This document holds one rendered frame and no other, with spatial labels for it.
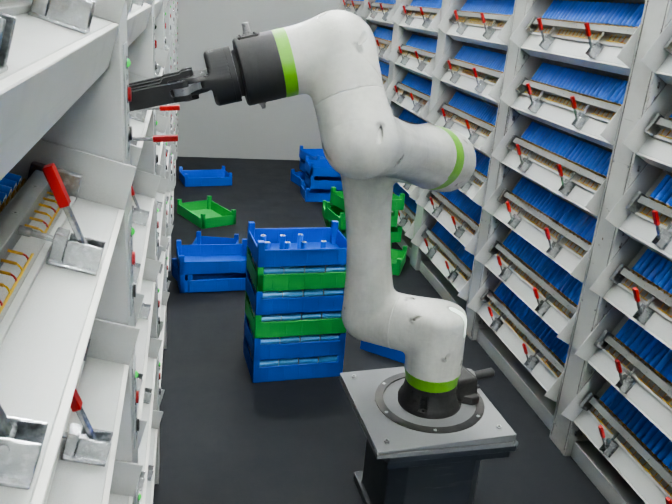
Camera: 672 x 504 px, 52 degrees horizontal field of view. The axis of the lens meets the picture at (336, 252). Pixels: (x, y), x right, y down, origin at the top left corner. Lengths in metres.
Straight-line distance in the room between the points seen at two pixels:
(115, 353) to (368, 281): 0.77
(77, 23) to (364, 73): 0.47
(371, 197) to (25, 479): 1.12
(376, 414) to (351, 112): 0.86
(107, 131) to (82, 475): 0.34
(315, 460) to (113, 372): 1.16
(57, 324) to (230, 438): 1.51
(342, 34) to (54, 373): 0.63
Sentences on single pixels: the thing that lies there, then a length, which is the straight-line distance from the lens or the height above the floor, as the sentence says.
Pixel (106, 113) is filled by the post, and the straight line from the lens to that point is 0.77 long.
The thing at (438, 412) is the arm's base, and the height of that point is 0.32.
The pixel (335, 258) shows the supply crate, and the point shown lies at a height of 0.42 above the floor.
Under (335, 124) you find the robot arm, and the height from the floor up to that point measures 1.02.
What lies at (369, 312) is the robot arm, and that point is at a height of 0.52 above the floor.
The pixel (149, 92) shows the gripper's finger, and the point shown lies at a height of 1.04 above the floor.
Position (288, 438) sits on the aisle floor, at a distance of 2.01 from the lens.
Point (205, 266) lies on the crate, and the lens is 2.83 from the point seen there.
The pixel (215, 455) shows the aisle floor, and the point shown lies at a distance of 1.95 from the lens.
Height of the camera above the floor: 1.18
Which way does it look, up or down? 20 degrees down
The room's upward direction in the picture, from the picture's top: 5 degrees clockwise
